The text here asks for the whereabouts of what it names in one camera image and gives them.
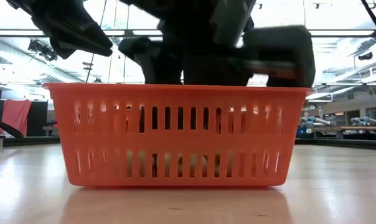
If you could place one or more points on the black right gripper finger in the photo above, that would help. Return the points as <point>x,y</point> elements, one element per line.
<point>160,62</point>
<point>281,53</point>

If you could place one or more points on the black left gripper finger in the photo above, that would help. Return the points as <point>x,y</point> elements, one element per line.
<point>88,28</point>
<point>69,42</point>

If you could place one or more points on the orange plastic basket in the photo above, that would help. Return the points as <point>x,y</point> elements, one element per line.
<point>188,141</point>

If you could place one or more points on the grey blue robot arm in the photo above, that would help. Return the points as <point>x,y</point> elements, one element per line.
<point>315,120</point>
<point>367,120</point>

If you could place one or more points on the black stage light cluster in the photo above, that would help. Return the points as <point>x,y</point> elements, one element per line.
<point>46,53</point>

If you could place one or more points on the black partition panel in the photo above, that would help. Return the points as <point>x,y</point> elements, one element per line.
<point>38,118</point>

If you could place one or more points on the black ceiling device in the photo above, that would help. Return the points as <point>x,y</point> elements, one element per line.
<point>366,56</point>

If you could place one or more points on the low bench with items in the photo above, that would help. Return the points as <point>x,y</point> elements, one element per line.
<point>51,128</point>

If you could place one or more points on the red hanging cloth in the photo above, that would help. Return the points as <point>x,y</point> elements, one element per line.
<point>16,116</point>

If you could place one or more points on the wooden workbench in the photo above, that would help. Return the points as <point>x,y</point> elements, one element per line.
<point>356,128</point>

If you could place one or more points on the white ventilation duct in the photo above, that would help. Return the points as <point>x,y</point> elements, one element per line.
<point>331,74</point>

